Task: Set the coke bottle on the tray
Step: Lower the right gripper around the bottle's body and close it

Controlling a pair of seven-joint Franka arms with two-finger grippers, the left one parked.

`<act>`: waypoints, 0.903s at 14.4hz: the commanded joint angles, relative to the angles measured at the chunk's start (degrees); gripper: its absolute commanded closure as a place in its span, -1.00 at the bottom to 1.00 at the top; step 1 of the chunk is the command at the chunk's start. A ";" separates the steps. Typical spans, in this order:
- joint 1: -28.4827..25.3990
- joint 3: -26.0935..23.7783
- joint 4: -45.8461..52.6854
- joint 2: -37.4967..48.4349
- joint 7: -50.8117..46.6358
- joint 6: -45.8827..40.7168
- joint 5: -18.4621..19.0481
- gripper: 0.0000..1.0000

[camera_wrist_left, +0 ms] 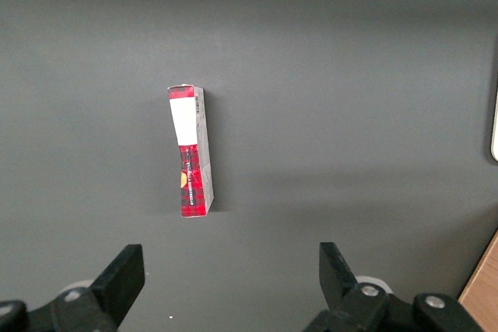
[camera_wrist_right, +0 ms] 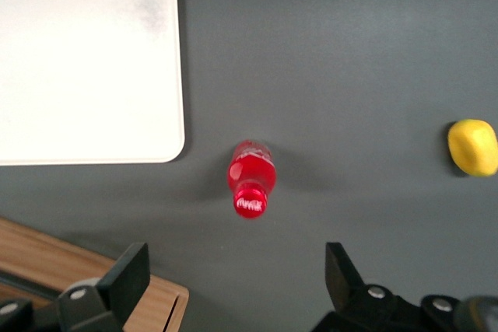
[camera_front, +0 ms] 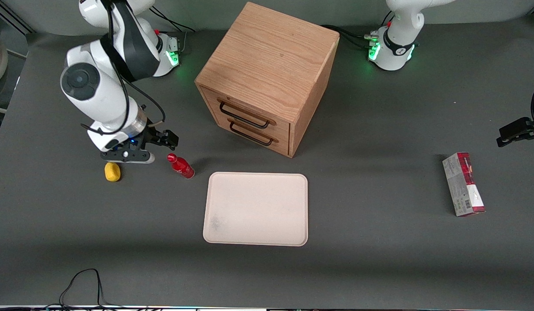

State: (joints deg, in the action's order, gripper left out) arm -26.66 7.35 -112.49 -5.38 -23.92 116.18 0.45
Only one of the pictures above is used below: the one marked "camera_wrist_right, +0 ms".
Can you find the red coke bottle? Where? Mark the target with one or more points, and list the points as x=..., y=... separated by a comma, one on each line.
x=253, y=176

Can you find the yellow lemon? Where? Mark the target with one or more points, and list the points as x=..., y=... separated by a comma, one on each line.
x=472, y=147

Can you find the cream plastic tray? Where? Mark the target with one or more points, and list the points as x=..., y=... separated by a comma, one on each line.
x=85, y=63

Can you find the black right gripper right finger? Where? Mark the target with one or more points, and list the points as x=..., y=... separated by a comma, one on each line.
x=344, y=281

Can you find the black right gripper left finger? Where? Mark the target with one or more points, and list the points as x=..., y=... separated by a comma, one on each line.
x=124, y=281

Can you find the wooden drawer cabinet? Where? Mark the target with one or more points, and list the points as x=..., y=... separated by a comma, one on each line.
x=35, y=246

